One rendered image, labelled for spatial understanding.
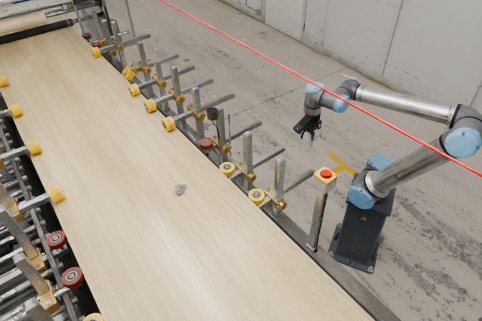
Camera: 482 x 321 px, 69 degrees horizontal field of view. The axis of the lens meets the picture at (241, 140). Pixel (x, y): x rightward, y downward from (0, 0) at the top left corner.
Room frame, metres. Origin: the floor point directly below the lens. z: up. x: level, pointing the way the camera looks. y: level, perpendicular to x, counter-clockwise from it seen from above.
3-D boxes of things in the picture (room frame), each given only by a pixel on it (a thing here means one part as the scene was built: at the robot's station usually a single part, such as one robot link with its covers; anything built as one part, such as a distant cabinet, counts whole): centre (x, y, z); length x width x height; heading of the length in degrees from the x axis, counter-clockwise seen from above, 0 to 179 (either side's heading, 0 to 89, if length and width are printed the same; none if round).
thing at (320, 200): (0.97, -0.34, 0.93); 0.05 x 0.05 x 0.45; 36
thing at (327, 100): (1.44, -0.48, 1.25); 0.12 x 0.12 x 0.09; 50
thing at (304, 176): (1.27, -0.23, 0.80); 0.44 x 0.03 x 0.04; 126
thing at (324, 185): (0.97, -0.34, 1.18); 0.07 x 0.07 x 0.08; 36
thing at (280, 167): (1.18, -0.18, 0.88); 0.04 x 0.04 x 0.48; 36
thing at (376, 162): (1.39, -0.78, 0.79); 0.17 x 0.15 x 0.18; 140
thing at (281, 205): (1.20, -0.17, 0.81); 0.14 x 0.06 x 0.05; 36
